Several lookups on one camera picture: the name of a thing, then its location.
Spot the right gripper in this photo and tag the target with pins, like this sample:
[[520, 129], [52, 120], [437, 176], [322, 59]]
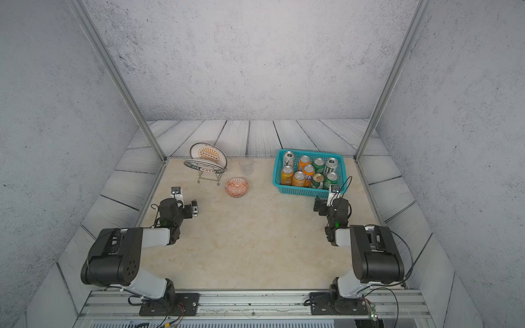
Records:
[[325, 206]]

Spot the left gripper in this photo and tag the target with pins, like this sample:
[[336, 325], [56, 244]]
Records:
[[189, 214]]

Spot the orange can front row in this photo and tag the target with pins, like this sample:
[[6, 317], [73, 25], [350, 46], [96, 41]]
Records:
[[299, 179]]

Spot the orange can row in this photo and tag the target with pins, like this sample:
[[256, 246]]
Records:
[[303, 162], [299, 179]]

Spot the orange soda can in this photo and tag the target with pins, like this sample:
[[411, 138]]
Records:
[[286, 176]]

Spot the silver white soda can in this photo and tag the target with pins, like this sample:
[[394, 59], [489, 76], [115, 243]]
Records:
[[288, 159]]

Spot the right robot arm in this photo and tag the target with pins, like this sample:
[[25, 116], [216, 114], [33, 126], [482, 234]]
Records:
[[375, 259]]

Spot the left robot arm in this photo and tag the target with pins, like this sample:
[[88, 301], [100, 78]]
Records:
[[114, 259]]

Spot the green white can front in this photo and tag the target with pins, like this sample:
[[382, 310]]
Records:
[[317, 181]]

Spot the green Sprite can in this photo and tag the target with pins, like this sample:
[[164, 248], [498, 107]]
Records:
[[330, 178]]

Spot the orange Fanta can middle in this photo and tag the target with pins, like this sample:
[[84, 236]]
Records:
[[309, 172]]

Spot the green rimmed plate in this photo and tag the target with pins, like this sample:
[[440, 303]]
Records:
[[203, 165]]

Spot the green can back row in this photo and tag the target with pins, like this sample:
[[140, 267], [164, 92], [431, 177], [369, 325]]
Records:
[[319, 165]]

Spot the orange can back row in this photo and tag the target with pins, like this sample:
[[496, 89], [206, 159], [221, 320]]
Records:
[[303, 162]]

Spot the upright sunburst plate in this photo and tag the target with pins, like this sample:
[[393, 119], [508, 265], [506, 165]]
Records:
[[208, 152]]

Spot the orange patterned bowl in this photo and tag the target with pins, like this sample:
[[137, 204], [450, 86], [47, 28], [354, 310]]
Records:
[[237, 187]]

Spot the clear glass cup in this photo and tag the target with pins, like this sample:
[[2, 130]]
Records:
[[247, 165]]

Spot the metal wire plate stand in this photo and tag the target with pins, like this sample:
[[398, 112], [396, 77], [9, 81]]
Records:
[[211, 174]]

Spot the right aluminium frame post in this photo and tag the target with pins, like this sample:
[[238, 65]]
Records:
[[397, 67]]

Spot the aluminium frame post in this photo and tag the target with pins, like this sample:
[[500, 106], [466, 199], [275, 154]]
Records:
[[93, 36], [397, 67]]

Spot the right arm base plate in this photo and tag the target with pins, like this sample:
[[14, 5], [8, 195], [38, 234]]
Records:
[[325, 304]]

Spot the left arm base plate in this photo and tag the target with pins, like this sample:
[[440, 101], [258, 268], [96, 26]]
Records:
[[172, 305]]

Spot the aluminium front rail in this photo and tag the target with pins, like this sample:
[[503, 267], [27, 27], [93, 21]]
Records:
[[258, 308]]

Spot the left aluminium frame post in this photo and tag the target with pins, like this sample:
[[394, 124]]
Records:
[[93, 36]]

